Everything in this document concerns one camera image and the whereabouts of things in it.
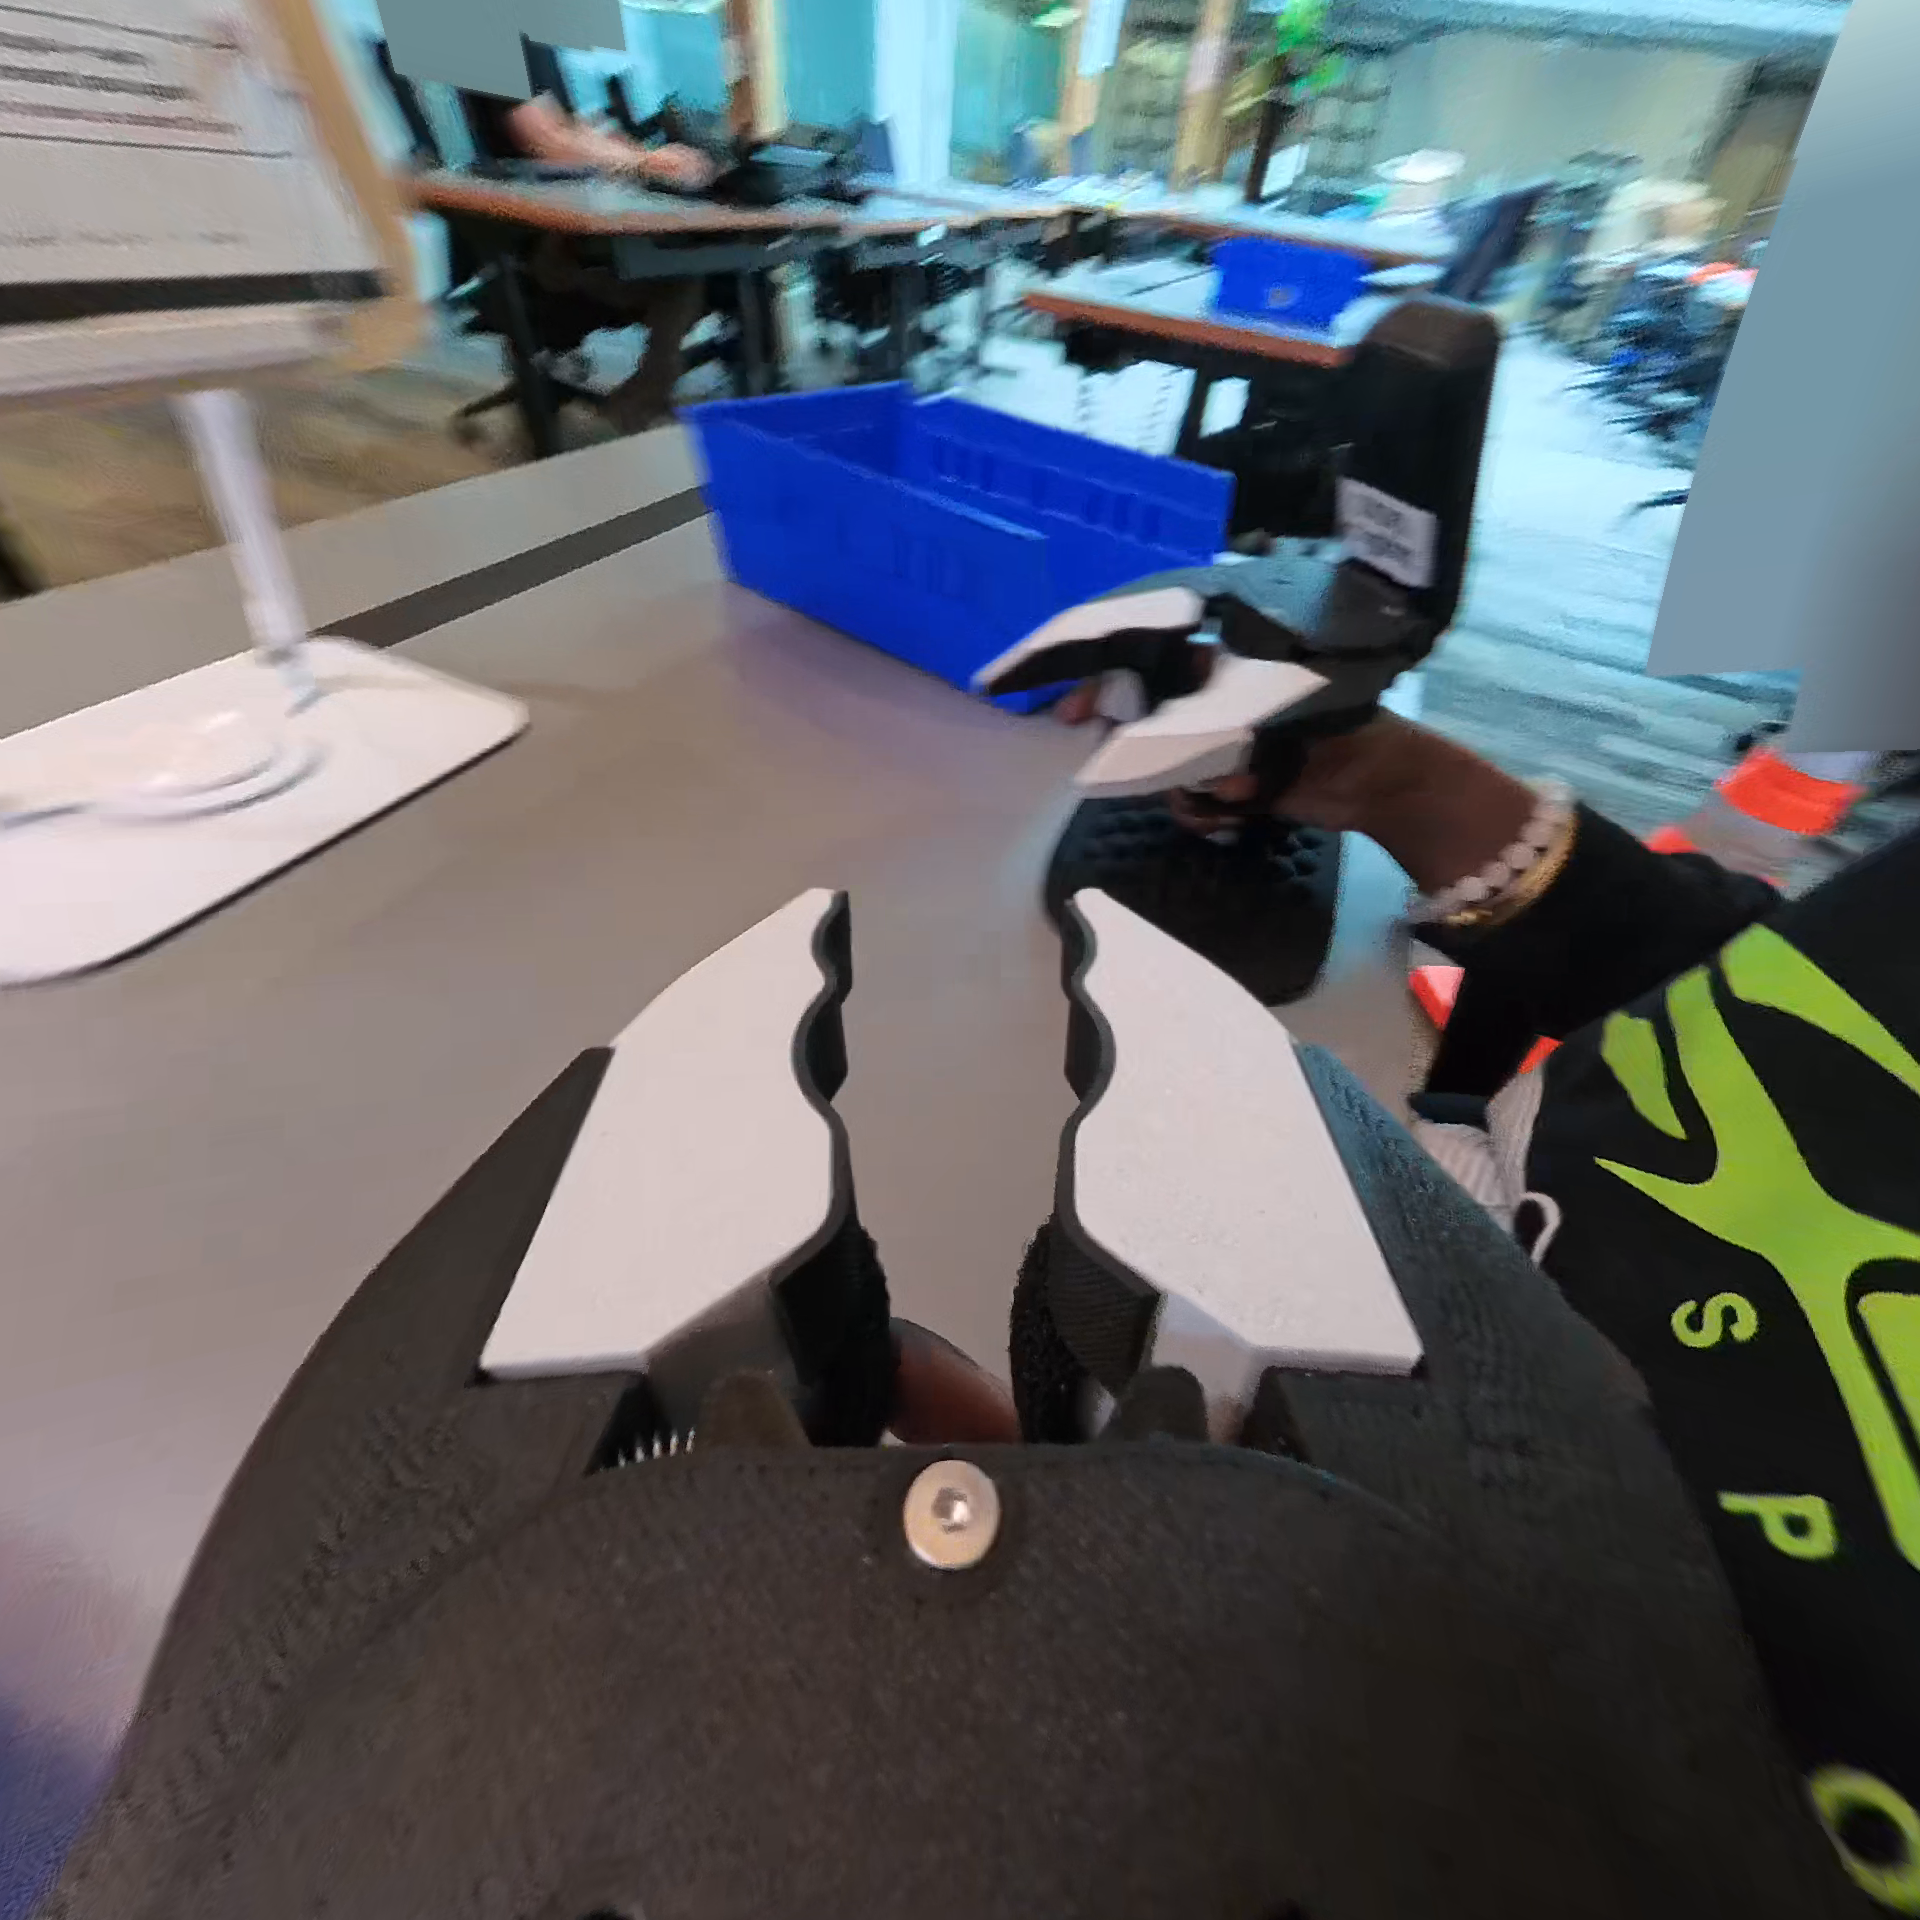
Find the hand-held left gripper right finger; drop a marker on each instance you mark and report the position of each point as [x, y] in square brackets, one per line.
[1231, 1172]

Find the wooden office desk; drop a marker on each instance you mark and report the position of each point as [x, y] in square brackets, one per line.
[1201, 325]
[632, 227]

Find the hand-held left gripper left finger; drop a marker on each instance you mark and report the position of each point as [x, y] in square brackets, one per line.
[690, 1172]

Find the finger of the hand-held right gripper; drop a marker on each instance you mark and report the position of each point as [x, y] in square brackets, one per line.
[1201, 738]
[1096, 646]

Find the person's right forearm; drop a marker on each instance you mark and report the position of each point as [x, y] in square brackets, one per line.
[1621, 931]

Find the large blue plastic bin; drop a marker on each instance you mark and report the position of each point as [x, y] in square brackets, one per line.
[930, 526]

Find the black mesh cushion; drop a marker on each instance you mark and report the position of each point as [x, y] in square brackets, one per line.
[1201, 916]

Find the person's black printed shirt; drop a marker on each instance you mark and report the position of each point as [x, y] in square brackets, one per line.
[1741, 1411]

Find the sign on white stand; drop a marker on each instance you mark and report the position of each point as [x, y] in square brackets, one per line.
[211, 812]

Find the person's right hand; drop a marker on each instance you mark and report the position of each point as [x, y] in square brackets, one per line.
[1365, 797]

